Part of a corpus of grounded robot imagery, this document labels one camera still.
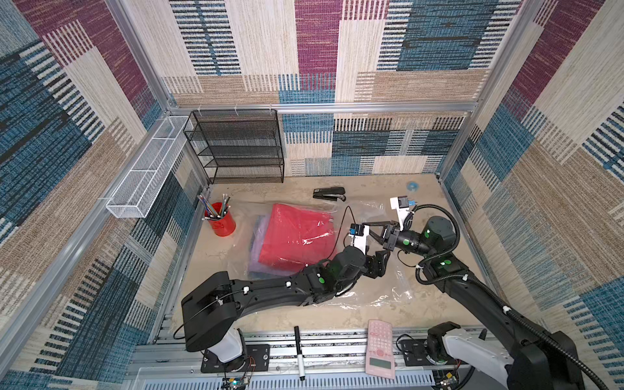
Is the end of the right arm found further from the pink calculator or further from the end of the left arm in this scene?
the pink calculator

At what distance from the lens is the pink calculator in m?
0.71

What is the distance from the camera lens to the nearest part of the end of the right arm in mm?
644
